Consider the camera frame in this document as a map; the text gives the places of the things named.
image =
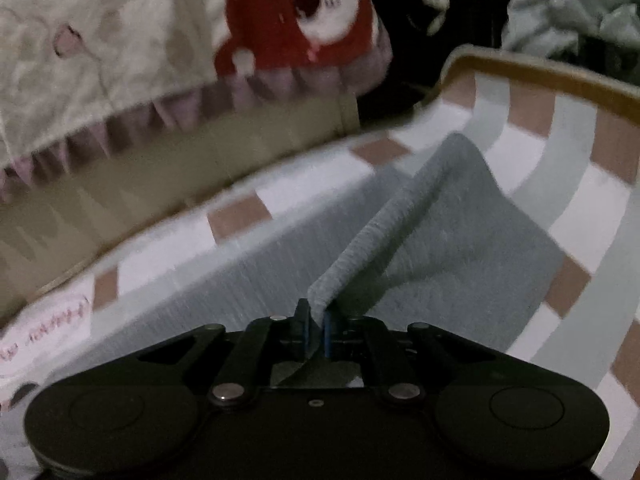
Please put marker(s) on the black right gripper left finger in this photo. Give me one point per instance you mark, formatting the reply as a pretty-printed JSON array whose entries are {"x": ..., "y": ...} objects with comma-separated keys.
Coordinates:
[{"x": 267, "y": 343}]

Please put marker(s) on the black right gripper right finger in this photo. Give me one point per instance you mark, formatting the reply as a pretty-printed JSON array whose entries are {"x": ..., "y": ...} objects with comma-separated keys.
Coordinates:
[{"x": 347, "y": 336}]

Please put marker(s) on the grey knit garment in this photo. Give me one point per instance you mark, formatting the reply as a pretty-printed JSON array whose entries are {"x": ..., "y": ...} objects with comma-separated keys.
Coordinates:
[{"x": 443, "y": 246}]

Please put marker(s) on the pile of dark clothes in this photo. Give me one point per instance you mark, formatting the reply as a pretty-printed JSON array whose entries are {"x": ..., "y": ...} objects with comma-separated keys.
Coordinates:
[{"x": 600, "y": 35}]

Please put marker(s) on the checkered fabric storage box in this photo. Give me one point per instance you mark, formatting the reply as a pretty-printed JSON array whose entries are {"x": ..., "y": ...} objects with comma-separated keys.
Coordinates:
[{"x": 562, "y": 144}]

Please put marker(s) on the white quilt with red bears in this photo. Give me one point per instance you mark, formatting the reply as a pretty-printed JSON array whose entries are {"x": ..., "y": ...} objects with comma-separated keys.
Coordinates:
[{"x": 86, "y": 79}]

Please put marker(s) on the beige bed frame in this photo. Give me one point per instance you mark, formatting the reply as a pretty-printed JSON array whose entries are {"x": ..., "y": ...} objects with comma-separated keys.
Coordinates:
[{"x": 53, "y": 231}]

